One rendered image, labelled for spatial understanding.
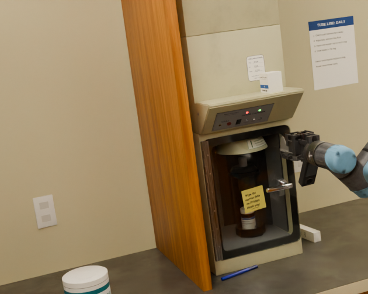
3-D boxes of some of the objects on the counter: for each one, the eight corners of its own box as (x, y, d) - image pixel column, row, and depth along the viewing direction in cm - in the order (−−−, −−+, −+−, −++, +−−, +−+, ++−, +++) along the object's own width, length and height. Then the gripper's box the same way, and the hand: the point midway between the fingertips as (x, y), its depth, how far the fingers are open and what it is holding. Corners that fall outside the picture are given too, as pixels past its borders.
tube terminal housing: (188, 254, 230) (160, 39, 216) (269, 234, 240) (246, 27, 226) (215, 276, 207) (185, 37, 193) (303, 252, 217) (280, 24, 203)
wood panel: (156, 247, 242) (100, -144, 216) (163, 245, 243) (108, -144, 217) (203, 291, 196) (139, -198, 170) (212, 289, 197) (150, -199, 171)
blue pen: (221, 280, 203) (220, 276, 203) (256, 267, 210) (255, 263, 210) (222, 281, 202) (222, 277, 202) (257, 268, 209) (257, 265, 209)
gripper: (327, 133, 188) (292, 126, 208) (301, 139, 185) (267, 130, 205) (330, 161, 189) (294, 151, 209) (304, 167, 187) (270, 157, 206)
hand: (284, 150), depth 206 cm, fingers closed
